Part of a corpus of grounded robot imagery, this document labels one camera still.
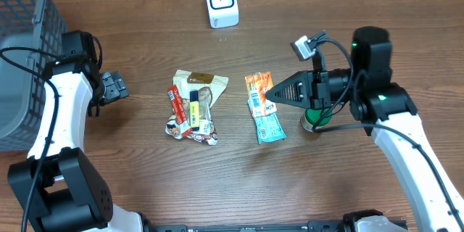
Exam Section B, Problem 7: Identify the orange tissue pack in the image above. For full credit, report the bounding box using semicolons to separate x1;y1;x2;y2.
245;72;276;118

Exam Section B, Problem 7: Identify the yellow highlighter pen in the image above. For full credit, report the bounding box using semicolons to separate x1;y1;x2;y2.
189;90;200;131

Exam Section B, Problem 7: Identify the teal wet wipes pack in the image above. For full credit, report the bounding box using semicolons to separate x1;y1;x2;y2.
252;102;286;145

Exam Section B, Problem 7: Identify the red snack bar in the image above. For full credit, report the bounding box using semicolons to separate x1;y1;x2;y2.
167;85;193;138

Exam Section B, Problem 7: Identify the green lidded jar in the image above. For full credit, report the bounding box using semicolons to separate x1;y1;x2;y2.
300;109;333;132

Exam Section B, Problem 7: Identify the white barcode scanner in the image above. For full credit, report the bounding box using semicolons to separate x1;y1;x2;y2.
206;0;239;29

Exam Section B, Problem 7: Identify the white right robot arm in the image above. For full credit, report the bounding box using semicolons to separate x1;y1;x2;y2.
266;26;463;231

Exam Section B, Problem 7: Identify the grey plastic basket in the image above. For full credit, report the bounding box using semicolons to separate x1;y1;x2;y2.
1;0;68;152

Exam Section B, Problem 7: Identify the brown paper snack bag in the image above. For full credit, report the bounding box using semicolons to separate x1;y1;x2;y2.
173;70;229;108

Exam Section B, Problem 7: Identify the white printed snack packet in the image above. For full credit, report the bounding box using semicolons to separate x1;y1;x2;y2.
165;94;218;146

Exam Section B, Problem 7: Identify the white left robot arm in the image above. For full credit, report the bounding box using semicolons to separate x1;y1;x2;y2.
7;30;152;231

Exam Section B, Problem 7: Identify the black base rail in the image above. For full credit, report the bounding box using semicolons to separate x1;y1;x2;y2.
153;220;344;232

